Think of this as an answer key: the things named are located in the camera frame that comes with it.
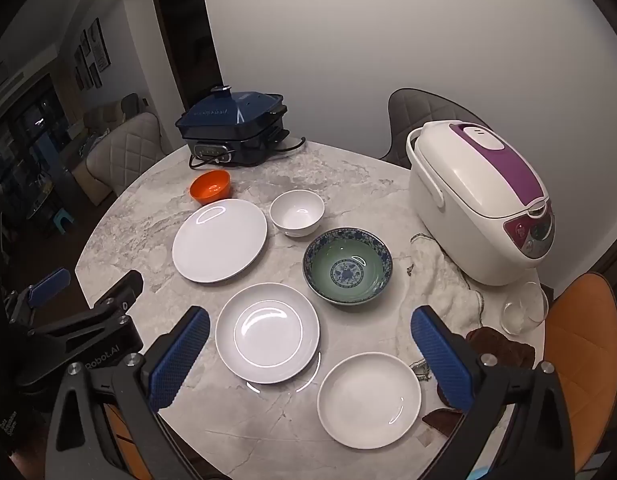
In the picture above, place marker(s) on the grey quilted chair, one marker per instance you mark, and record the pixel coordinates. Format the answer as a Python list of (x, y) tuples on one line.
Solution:
[(413, 120)]

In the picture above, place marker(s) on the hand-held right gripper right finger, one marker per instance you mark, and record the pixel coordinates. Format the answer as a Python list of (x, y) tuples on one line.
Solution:
[(441, 360)]

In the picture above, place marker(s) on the brown cloth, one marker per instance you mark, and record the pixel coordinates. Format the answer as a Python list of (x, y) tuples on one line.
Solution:
[(503, 350)]

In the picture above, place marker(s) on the white cloth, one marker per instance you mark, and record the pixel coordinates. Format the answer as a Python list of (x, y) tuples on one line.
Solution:
[(453, 300)]

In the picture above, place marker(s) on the dark living room shelf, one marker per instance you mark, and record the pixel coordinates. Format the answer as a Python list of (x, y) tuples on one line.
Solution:
[(28, 135)]

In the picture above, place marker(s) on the beige quilted armchair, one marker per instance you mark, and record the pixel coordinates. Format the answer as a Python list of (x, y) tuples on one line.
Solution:
[(123, 152)]

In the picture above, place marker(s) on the dark blue electric grill pot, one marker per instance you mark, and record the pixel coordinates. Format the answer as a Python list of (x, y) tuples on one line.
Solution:
[(233, 127)]

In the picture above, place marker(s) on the group of wall picture frames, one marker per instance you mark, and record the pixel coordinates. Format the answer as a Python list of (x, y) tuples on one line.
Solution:
[(91, 55)]

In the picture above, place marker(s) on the small white plate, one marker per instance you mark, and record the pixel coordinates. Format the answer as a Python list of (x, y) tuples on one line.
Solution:
[(368, 400)]

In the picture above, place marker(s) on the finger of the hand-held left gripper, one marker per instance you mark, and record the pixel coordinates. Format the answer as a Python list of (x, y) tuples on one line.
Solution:
[(48, 284), (121, 292)]

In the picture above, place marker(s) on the blue patterned green bowl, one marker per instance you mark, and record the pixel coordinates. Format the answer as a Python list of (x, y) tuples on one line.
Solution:
[(347, 266)]

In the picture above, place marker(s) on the white and purple rice cooker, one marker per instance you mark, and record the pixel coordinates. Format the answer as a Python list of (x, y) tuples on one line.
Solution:
[(483, 200)]

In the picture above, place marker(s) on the orange chair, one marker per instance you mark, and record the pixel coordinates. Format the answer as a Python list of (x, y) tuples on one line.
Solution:
[(583, 340)]

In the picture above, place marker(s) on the orange bowl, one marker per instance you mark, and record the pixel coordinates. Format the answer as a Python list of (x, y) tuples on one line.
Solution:
[(211, 186)]

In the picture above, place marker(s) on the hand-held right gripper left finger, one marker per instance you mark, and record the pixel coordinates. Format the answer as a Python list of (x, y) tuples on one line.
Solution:
[(181, 355)]

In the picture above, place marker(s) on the white deep plate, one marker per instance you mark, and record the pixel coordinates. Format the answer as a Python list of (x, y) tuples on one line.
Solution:
[(267, 332)]

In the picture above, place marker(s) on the blue stool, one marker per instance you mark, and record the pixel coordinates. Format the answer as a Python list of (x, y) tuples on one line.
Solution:
[(62, 222)]

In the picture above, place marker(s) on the large white plate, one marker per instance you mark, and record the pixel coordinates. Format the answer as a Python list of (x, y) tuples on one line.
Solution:
[(218, 240)]

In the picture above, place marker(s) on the clear glass cup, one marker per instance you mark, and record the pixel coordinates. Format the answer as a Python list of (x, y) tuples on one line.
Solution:
[(526, 310)]

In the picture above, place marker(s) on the white bowl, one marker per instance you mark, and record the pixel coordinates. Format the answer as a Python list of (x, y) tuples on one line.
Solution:
[(297, 212)]

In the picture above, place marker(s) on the dark wooden door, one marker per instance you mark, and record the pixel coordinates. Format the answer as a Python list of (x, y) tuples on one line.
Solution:
[(183, 35)]

